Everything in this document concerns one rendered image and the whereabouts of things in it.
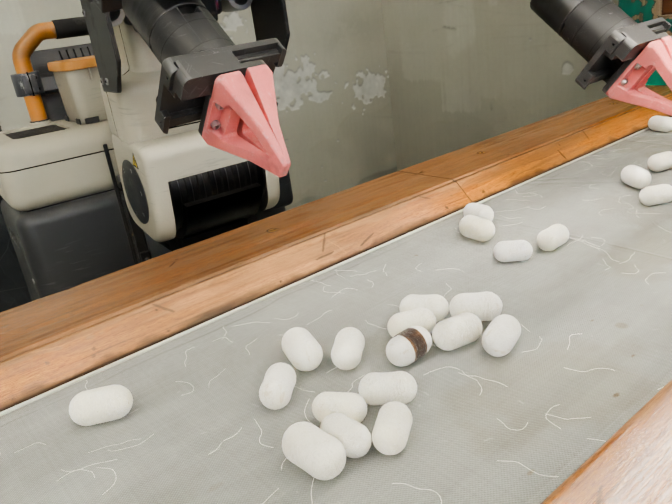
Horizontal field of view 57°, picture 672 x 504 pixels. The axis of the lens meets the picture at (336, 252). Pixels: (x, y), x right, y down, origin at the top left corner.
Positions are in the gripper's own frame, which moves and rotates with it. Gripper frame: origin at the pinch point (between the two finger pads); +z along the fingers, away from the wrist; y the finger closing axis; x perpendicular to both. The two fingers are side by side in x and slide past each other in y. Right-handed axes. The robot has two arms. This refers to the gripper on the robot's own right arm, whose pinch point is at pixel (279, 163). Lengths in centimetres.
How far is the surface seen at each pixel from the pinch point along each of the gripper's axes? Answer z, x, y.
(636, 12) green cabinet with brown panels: -12, 9, 84
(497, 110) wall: -59, 104, 176
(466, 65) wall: -82, 101, 178
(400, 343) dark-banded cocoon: 16.5, -2.3, -2.6
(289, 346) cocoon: 12.4, 1.3, -7.1
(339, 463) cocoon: 20.3, -5.2, -11.7
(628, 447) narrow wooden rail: 26.9, -12.6, -3.7
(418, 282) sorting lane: 11.9, 4.4, 7.2
